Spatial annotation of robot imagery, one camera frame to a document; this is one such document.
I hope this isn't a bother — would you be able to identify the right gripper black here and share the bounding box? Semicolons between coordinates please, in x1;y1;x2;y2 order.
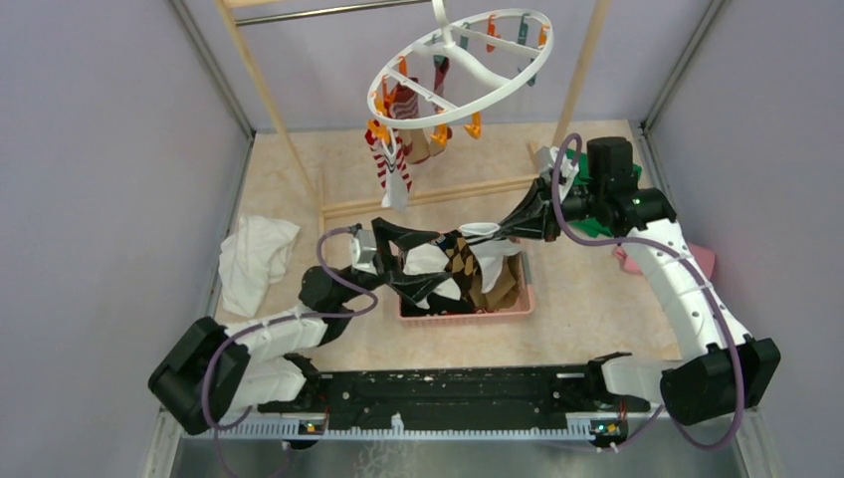
493;175;603;244

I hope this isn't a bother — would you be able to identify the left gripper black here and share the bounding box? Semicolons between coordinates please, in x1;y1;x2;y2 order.
334;218;451;305

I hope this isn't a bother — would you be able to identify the white black sock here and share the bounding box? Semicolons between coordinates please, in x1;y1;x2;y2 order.
381;128;409;213
458;222;523;294

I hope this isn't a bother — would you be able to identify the red white striped sock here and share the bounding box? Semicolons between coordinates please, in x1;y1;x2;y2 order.
364;129;396;190

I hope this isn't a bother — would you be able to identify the beige purple striped sock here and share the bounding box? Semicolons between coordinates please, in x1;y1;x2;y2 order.
433;55;450;98

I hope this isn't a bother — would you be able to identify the white round clip hanger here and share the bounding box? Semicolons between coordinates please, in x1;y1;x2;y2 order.
365;1;555;129

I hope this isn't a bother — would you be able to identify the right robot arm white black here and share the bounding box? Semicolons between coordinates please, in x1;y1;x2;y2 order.
498;135;781;425

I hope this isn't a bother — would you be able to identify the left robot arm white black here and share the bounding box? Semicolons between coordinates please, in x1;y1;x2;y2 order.
147;218;451;435

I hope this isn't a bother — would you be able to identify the orange clip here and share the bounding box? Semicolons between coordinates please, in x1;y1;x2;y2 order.
463;112;483;139
429;122;452;150
371;76;398;118

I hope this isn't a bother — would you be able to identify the plain white sock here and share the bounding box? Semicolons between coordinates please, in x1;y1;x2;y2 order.
403;244;462;301

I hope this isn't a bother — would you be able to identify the black patterned sock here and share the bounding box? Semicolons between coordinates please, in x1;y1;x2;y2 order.
399;230;480;317

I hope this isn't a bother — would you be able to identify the green cloth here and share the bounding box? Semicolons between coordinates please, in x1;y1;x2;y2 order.
562;153;610;238

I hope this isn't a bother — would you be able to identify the brown argyle sock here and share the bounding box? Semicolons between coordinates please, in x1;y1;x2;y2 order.
443;237;522;315

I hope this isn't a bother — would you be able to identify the pink plastic basket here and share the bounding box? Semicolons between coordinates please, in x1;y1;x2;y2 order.
398;238;535;327

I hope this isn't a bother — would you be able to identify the white cloth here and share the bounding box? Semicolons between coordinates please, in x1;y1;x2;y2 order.
218;215;301;318

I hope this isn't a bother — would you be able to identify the pink cloth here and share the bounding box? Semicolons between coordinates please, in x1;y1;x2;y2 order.
612;244;717;279

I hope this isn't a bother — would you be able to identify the metal rack rod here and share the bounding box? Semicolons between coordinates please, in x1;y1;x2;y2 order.
235;0;427;27

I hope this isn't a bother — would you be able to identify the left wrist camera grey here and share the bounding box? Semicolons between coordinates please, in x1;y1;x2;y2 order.
349;224;377;274

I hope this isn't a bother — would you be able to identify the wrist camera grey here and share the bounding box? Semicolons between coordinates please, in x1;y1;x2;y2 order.
534;146;579;198
349;224;377;274

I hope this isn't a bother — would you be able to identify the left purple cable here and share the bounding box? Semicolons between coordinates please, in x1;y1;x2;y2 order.
200;226;380;478

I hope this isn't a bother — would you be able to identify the purple cable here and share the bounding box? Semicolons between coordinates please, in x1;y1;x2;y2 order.
200;226;380;478
550;132;746;453

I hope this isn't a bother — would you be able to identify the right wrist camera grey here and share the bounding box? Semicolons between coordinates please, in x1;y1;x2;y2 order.
534;146;579;198

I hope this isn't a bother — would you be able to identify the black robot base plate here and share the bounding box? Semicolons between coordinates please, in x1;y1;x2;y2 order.
257;364;652;431

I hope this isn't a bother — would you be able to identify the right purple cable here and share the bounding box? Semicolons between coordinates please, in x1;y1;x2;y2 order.
550;132;746;453

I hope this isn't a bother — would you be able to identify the wooden drying rack frame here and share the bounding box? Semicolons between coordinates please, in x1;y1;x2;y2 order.
215;1;612;234

